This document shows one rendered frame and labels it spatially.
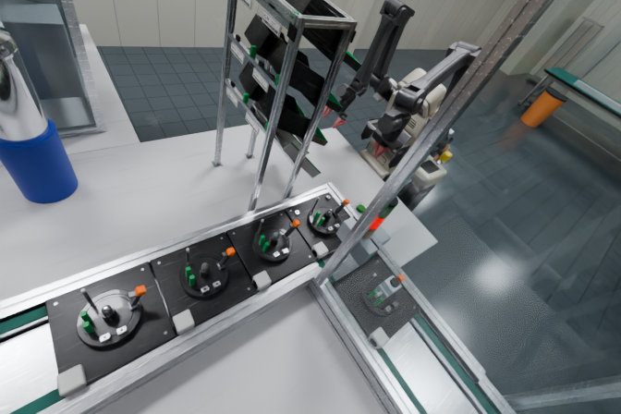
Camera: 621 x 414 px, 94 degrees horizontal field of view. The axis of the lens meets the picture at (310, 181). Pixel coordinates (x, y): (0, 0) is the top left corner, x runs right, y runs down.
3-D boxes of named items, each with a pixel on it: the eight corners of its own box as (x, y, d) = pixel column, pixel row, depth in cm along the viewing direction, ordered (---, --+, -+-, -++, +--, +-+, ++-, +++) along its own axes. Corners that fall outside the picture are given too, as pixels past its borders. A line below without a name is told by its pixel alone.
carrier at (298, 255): (282, 212, 117) (289, 192, 108) (315, 261, 107) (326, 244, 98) (225, 234, 103) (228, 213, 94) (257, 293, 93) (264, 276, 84)
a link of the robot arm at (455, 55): (480, 61, 111) (453, 52, 116) (485, 46, 107) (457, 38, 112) (415, 116, 94) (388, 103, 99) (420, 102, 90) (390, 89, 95)
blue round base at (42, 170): (73, 166, 113) (50, 109, 94) (82, 196, 106) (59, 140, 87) (19, 176, 104) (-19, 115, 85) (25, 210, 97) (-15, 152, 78)
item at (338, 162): (333, 130, 187) (334, 127, 185) (434, 244, 147) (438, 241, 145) (229, 151, 148) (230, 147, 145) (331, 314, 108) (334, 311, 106)
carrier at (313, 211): (327, 194, 131) (336, 176, 122) (360, 237, 121) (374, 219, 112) (282, 212, 117) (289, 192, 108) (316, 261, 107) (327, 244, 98)
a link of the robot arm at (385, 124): (425, 98, 93) (402, 89, 98) (408, 103, 86) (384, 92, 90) (410, 131, 101) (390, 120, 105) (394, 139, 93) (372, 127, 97)
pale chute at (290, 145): (301, 157, 136) (309, 152, 136) (312, 178, 130) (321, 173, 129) (270, 126, 113) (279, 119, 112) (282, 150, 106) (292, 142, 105)
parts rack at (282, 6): (250, 152, 147) (289, -31, 91) (288, 206, 132) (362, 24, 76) (211, 162, 135) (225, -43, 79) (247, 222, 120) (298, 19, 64)
